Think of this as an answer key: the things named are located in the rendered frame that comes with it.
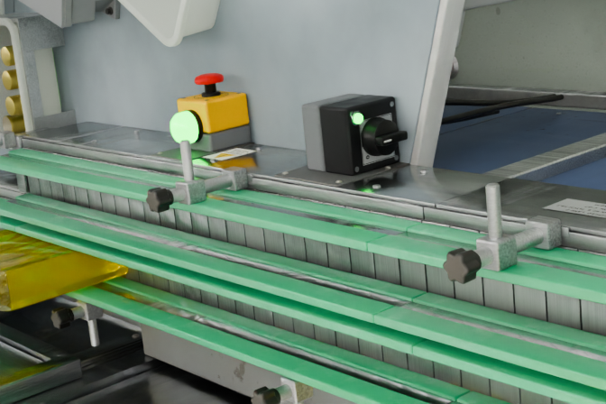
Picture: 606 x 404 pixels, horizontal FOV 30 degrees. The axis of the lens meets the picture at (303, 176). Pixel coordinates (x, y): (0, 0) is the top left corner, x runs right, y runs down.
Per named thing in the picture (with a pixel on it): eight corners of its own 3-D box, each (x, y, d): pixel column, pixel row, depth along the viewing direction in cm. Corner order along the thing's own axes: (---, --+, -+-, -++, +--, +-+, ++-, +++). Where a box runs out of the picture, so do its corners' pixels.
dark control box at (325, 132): (357, 155, 140) (306, 169, 135) (352, 92, 138) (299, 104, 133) (405, 161, 134) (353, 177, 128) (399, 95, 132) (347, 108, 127)
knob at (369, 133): (390, 151, 132) (411, 153, 129) (362, 159, 129) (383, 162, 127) (387, 113, 131) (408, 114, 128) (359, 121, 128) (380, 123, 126)
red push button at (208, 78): (190, 100, 154) (188, 76, 153) (215, 95, 157) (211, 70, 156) (208, 102, 151) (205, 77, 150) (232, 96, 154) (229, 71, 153)
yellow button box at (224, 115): (224, 138, 160) (181, 148, 156) (218, 86, 159) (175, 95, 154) (254, 142, 155) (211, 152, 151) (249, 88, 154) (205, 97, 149)
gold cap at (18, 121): (5, 112, 198) (28, 107, 201) (0, 123, 201) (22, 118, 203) (13, 128, 197) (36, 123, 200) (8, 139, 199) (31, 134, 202)
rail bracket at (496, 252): (536, 240, 105) (437, 280, 96) (531, 162, 103) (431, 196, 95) (572, 246, 102) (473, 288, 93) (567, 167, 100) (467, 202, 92)
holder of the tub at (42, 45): (37, 162, 207) (-3, 172, 203) (13, 13, 201) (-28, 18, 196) (84, 172, 195) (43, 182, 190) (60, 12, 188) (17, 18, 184)
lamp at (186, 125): (186, 141, 155) (168, 145, 153) (181, 108, 154) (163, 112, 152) (205, 143, 151) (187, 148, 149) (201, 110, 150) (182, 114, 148)
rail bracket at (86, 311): (134, 325, 166) (54, 353, 158) (128, 280, 165) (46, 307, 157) (150, 331, 163) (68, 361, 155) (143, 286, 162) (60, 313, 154)
